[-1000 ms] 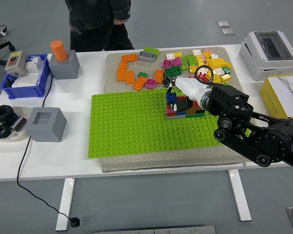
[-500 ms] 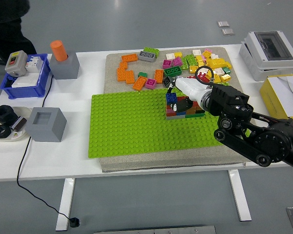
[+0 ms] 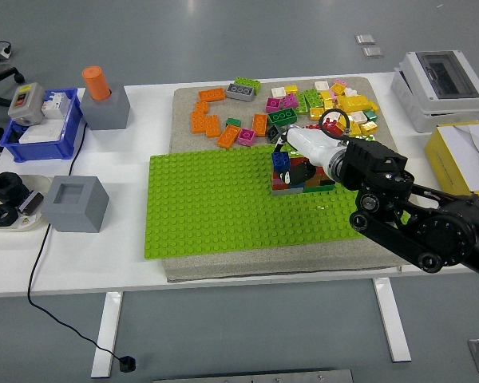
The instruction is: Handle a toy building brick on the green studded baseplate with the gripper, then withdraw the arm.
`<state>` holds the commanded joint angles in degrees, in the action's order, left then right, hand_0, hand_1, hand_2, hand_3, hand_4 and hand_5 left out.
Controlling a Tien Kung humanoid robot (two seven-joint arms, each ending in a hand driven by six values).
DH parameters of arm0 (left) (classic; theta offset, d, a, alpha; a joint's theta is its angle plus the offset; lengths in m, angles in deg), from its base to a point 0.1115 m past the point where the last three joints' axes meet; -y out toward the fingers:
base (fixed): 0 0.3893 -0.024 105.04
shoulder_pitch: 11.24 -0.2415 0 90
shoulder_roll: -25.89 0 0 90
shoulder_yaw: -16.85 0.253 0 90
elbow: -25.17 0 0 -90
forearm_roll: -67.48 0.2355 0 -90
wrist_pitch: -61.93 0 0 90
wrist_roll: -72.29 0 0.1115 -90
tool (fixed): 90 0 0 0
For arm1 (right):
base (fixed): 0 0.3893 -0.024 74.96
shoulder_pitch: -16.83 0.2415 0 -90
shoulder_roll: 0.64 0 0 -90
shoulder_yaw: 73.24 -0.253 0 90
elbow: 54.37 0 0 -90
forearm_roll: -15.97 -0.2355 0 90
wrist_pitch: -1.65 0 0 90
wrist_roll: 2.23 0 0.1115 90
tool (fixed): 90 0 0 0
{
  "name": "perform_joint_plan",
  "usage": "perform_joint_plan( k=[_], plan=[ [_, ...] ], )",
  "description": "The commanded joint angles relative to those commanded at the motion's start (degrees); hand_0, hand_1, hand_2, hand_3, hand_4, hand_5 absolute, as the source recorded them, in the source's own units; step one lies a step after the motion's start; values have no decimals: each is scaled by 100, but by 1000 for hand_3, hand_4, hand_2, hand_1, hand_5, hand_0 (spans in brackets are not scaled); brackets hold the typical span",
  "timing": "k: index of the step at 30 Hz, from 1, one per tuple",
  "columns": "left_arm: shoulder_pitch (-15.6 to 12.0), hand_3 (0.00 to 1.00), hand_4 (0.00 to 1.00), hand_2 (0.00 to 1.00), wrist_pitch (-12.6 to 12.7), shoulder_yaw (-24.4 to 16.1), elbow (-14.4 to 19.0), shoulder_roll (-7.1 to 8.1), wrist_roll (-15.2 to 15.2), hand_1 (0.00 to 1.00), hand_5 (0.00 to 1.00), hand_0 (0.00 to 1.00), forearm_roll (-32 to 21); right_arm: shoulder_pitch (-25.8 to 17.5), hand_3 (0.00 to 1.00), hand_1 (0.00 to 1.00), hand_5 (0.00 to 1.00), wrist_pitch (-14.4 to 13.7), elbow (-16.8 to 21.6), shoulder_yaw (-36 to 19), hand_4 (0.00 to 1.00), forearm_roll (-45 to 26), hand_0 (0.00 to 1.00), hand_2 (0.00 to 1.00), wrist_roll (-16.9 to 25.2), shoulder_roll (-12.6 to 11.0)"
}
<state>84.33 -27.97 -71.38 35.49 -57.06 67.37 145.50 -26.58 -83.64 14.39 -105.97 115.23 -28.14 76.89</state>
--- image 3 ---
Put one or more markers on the white circuit breaker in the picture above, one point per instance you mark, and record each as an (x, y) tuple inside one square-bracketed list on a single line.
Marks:
[(56, 104)]

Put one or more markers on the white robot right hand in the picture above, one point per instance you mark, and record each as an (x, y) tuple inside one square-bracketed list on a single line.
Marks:
[(311, 143)]

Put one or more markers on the magenta toy brick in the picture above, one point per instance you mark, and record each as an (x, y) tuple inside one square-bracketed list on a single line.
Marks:
[(290, 101), (273, 105), (246, 137)]

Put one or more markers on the grey-brown foam mat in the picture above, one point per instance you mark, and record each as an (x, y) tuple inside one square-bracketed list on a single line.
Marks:
[(263, 265)]

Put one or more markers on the long yellow toy brick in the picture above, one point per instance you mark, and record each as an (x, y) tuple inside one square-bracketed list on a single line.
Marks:
[(353, 103)]

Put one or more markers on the pink toy brick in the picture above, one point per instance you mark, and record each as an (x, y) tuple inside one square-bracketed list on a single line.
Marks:
[(341, 82)]

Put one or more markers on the black office chair base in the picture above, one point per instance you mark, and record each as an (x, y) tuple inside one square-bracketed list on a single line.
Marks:
[(0, 77)]

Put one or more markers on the white table leg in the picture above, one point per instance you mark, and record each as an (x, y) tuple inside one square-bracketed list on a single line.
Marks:
[(108, 331), (391, 319)]

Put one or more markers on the light green toy brick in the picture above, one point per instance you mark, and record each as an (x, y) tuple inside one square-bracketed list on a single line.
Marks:
[(313, 98), (302, 103)]

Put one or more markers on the small dark green toy brick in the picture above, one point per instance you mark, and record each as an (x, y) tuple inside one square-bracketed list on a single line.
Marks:
[(232, 122)]

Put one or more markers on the white toy brick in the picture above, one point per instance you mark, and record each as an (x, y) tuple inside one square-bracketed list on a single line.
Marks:
[(358, 116), (278, 92), (351, 92), (332, 116), (321, 85)]

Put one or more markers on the yellow and white carton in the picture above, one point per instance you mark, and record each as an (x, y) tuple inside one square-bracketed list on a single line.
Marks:
[(459, 151)]

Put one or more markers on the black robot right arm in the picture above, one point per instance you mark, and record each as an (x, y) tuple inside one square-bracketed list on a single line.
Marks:
[(383, 171)]

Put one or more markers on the yellow upturned toy brick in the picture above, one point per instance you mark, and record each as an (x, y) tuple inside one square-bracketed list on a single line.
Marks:
[(315, 113), (369, 127)]

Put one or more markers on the grey cube holder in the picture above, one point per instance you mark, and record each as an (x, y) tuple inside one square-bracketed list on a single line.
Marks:
[(74, 211), (108, 111)]

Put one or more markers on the dark grey sloped toy brick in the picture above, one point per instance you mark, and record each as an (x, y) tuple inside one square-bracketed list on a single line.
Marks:
[(274, 133)]

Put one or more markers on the long grey metal plate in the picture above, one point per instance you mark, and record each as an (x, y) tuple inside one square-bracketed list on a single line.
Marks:
[(253, 376)]

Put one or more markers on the dark brown small module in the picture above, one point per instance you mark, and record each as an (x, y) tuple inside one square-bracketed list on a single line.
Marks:
[(30, 202)]

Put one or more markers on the red toy brick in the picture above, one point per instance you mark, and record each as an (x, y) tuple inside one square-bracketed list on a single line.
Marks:
[(311, 127), (331, 128)]

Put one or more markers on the dark green upturned toy brick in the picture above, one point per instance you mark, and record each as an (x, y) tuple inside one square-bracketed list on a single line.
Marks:
[(282, 116)]

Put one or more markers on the green studded baseplate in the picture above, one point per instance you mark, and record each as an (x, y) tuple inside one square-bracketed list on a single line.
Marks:
[(223, 207)]

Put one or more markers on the small black nut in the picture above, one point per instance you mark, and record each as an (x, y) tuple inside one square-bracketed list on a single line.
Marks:
[(4, 216)]

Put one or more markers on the grey push-button switch box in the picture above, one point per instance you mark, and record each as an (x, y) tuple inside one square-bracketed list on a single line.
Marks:
[(26, 103)]

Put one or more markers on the orange cylinder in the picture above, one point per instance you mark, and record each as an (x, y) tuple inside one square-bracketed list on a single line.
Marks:
[(96, 84)]

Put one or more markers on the blue square toy brick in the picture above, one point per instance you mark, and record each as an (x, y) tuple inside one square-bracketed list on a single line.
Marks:
[(281, 159)]

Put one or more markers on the white electrical enclosure box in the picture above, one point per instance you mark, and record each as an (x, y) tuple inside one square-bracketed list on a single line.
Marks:
[(435, 91)]

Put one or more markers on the white wall switch plate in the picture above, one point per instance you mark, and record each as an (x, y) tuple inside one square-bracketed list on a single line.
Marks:
[(42, 132)]

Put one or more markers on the black plug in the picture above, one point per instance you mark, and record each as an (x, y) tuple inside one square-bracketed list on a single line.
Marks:
[(127, 364)]

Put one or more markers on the large black nut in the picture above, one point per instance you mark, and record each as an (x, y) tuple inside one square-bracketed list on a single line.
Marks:
[(7, 187)]

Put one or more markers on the silver floor plate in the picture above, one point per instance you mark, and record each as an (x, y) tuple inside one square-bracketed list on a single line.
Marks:
[(366, 38), (372, 52)]

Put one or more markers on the white oval tray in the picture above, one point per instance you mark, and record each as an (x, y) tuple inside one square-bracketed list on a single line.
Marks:
[(40, 183)]

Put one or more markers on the orange toy brick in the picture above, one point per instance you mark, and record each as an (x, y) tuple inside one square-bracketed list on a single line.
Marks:
[(259, 125), (212, 127), (201, 107), (198, 122), (212, 94), (228, 136)]

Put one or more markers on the multicoloured toy brick wall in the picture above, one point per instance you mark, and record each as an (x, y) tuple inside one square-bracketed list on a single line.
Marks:
[(319, 182)]

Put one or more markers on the blue plastic bin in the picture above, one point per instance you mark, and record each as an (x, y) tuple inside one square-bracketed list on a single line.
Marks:
[(44, 149)]

